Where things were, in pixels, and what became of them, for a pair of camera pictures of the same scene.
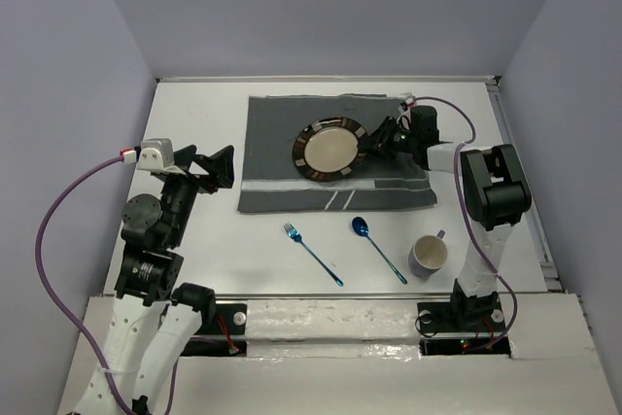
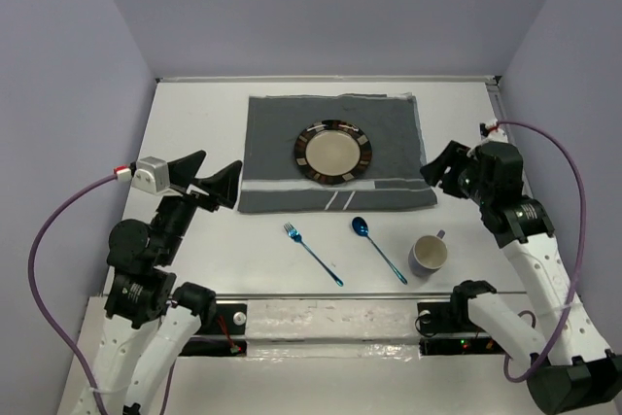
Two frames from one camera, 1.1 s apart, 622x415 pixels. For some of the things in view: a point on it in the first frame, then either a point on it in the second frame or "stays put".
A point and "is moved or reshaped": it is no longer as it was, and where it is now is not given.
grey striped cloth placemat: x=271 y=179 stays put
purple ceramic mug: x=428 y=255 stays put
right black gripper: x=380 y=141 → x=454 y=154
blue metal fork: x=296 y=236 stays put
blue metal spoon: x=361 y=226 stays put
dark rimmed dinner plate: x=329 y=149 is moved or reshaped
